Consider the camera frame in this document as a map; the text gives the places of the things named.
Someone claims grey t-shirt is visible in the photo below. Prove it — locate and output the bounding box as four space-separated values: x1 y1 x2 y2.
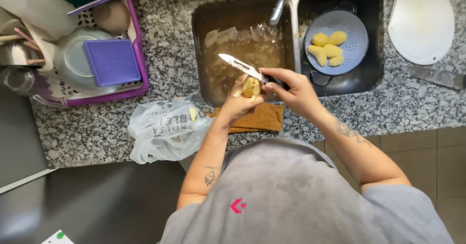
159 138 455 244

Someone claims purple dish rack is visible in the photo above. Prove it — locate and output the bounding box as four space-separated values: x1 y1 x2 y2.
31 0 150 108

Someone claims steel pot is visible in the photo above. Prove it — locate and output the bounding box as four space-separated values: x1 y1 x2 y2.
0 40 44 68

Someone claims purple flat board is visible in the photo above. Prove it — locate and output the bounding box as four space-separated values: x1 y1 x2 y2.
67 0 122 17

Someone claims large steel knife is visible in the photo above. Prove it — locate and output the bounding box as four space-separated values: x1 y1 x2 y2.
402 65 466 91

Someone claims clear glass jar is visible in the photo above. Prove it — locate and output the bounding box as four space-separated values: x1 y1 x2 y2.
0 66 37 97

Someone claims translucent plastic bag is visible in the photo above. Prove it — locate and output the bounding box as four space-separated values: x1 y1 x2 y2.
127 97 215 164

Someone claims grey appliance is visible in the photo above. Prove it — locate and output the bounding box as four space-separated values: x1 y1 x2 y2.
0 88 187 244

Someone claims person's left hand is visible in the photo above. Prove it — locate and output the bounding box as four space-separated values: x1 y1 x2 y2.
218 75 266 127

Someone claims beige round bowl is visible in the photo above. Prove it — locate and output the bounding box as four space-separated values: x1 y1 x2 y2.
92 0 132 36

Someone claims partly peeled potato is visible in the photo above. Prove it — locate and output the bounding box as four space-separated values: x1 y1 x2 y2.
242 76 261 98

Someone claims black-handled kitchen knife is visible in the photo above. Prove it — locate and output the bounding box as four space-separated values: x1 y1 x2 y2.
218 53 291 91

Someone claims white plastic cutting board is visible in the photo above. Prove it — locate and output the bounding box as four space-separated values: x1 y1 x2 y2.
387 0 456 66

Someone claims clear glass bowl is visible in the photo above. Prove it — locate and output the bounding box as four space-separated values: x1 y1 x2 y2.
53 27 121 95

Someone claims orange-brown dishcloth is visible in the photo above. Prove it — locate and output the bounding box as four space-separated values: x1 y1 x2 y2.
208 103 284 135

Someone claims grey enamel colander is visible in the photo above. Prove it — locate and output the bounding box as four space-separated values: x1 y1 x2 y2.
303 1 370 87

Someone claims purple square lid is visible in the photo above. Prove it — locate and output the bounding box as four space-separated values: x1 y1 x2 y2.
82 39 142 87

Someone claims pink chopstick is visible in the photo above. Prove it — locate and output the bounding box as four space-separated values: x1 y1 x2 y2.
14 27 41 51

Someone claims person's right hand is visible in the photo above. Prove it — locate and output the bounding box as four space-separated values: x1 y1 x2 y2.
258 67 326 120

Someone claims stainless steel sink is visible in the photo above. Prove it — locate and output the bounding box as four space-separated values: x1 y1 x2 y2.
191 0 384 108

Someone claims white paper with green dot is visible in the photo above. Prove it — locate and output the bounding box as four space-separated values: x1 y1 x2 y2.
41 229 75 244

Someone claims chrome faucet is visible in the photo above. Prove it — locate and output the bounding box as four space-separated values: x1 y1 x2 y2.
269 0 293 28

